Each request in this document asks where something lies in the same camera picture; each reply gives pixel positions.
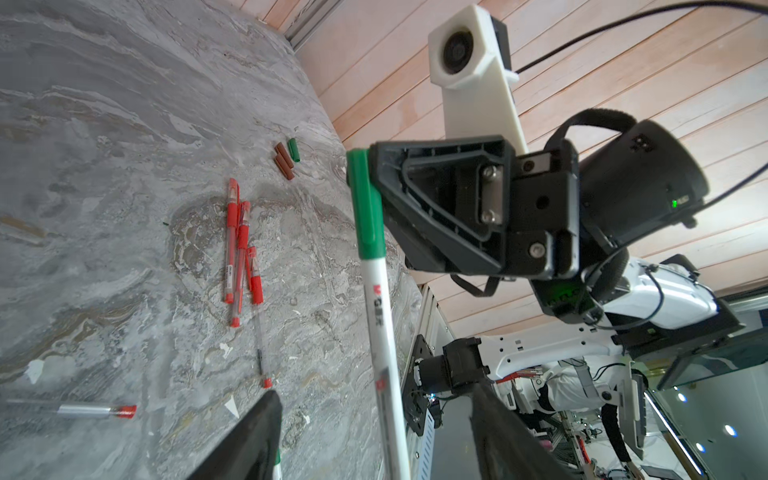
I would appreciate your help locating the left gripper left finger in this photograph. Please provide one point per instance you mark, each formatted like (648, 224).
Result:
(250, 450)

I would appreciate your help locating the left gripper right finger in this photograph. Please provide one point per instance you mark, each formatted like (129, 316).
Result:
(504, 446)

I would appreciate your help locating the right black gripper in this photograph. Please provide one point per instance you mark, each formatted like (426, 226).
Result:
(432, 201)

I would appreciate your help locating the green marker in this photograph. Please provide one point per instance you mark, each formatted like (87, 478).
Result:
(277, 470)
(369, 225)

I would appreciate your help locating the red gel pen cluster three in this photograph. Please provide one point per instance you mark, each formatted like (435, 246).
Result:
(257, 299)

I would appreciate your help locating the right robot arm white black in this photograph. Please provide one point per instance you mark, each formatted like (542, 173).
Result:
(635, 179)

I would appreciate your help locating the red gel pen short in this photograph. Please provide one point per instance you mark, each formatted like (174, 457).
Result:
(67, 409)

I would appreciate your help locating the red gel pen cluster two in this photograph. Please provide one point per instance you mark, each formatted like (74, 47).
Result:
(241, 244)

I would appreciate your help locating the red gel pen cluster one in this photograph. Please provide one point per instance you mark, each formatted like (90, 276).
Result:
(232, 223)

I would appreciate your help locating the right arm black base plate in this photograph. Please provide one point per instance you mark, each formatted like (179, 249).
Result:
(414, 400)

